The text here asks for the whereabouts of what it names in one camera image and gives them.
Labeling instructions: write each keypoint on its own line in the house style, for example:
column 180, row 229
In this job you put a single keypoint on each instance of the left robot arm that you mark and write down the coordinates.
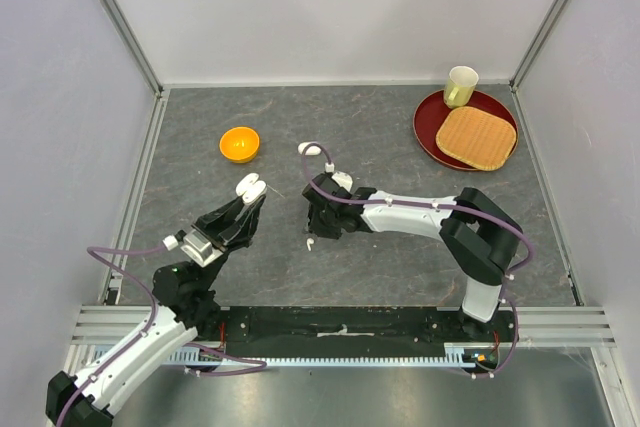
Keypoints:
column 182, row 309

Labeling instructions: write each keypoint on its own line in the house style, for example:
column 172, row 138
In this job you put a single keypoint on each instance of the pale yellow mug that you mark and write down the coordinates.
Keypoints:
column 460, row 85

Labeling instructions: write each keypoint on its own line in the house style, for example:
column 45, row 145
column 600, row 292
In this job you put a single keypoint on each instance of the dark red round tray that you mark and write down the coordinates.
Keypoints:
column 431, row 113

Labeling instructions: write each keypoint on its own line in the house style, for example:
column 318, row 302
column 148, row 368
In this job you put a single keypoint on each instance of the slotted cable duct rail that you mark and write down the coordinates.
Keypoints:
column 452, row 357

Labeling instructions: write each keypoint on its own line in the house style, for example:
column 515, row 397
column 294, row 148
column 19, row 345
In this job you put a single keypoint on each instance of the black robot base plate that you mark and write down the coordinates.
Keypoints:
column 352, row 331

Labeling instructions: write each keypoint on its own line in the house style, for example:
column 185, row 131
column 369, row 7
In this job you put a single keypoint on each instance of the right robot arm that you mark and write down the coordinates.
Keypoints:
column 480, row 236

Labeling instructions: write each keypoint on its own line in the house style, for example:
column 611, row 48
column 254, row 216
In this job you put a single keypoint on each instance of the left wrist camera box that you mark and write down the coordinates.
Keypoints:
column 199, row 248

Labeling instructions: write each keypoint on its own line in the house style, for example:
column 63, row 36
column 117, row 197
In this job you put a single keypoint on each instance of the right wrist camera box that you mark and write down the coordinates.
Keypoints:
column 341, row 180

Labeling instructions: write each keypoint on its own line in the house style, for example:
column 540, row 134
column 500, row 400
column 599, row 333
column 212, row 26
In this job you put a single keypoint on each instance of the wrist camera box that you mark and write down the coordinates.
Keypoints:
column 199, row 248
column 341, row 180

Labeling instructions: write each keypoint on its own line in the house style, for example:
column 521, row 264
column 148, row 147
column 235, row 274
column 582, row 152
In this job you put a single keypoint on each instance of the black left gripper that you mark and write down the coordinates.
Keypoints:
column 236, row 234

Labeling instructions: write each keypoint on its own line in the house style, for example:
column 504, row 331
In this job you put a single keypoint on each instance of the white oval closed case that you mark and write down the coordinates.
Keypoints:
column 309, row 149

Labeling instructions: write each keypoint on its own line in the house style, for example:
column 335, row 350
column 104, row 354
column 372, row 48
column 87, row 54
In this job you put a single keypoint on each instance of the orange plastic bowl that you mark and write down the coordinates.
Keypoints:
column 240, row 144

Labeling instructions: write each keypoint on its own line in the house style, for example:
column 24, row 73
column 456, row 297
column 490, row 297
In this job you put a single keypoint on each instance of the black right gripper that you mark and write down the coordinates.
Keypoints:
column 320, row 229

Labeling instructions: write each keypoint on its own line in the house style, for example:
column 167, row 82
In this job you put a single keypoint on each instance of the woven bamboo mat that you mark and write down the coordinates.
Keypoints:
column 476, row 138

